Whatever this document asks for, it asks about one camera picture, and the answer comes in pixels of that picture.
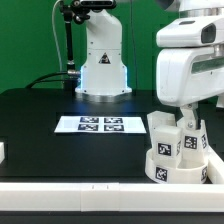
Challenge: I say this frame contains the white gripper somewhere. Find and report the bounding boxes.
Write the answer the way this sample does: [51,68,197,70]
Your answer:
[156,47,224,130]

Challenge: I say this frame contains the white round stool seat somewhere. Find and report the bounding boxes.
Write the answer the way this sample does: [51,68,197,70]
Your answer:
[145,149,208,184]

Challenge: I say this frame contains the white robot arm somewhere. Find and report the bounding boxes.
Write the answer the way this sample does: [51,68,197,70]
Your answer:
[77,0,224,130]

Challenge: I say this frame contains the white right fence bar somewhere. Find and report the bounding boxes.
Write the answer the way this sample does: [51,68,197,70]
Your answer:
[208,151,224,184]

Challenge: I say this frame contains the white fence bar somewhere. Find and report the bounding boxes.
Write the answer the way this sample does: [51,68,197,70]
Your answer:
[0,183,224,212]
[208,151,224,184]

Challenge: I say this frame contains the white sheet with markers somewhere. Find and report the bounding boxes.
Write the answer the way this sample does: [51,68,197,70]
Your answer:
[54,116,146,134]

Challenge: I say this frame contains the white left fence block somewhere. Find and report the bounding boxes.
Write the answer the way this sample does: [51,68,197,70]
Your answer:
[0,142,5,164]

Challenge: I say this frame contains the white front fence bar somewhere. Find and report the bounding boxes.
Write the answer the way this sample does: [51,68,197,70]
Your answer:
[0,183,224,212]

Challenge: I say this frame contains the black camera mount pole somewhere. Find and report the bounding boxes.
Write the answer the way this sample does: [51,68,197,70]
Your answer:
[60,0,116,91]

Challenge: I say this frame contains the black cables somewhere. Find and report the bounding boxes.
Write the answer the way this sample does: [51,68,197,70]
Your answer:
[25,71,73,90]

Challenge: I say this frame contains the grey cable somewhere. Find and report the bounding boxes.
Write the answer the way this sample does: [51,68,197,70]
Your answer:
[51,0,65,72]

